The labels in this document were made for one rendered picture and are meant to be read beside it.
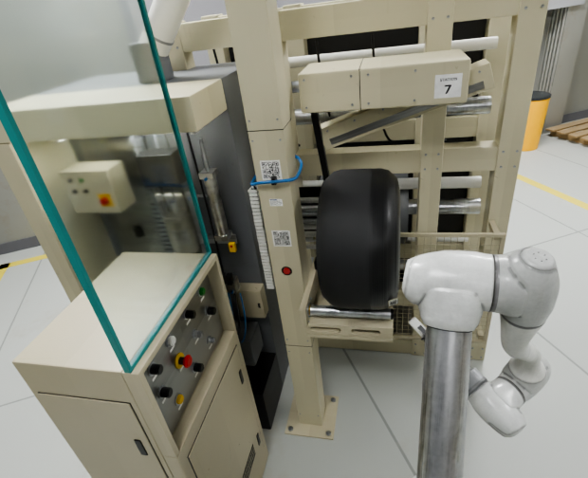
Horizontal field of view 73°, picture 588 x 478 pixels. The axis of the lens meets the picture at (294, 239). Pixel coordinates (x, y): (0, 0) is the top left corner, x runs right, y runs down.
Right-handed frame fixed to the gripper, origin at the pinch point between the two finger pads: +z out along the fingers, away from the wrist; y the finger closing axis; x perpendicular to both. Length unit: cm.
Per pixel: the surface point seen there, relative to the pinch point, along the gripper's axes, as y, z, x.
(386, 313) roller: 13.8, 14.1, -2.2
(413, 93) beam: -36, 57, 50
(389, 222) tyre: -25.9, 27.2, 11.0
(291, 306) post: 22, 44, -30
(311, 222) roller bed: 24, 75, 3
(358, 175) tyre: -25, 50, 17
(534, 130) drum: 279, 142, 350
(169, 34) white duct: -59, 133, -7
